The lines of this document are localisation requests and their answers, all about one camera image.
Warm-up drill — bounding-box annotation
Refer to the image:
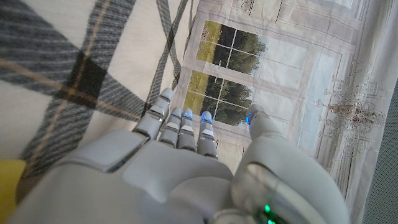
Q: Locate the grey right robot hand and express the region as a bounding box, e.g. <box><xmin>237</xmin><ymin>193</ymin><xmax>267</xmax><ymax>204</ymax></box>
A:
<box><xmin>6</xmin><ymin>87</ymin><xmax>351</xmax><ymax>224</ymax></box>

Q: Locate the yellow toy banana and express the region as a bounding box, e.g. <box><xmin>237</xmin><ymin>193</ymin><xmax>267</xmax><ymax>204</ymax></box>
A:
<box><xmin>0</xmin><ymin>159</ymin><xmax>27</xmax><ymax>215</ymax></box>

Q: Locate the cream plaid scarf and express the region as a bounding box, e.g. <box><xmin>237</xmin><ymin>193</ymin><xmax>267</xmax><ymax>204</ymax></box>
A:
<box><xmin>0</xmin><ymin>0</ymin><xmax>200</xmax><ymax>203</ymax></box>

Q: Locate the printed window backdrop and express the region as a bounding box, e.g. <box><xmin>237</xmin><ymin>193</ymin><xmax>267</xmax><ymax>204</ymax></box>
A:
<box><xmin>170</xmin><ymin>0</ymin><xmax>398</xmax><ymax>224</ymax></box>

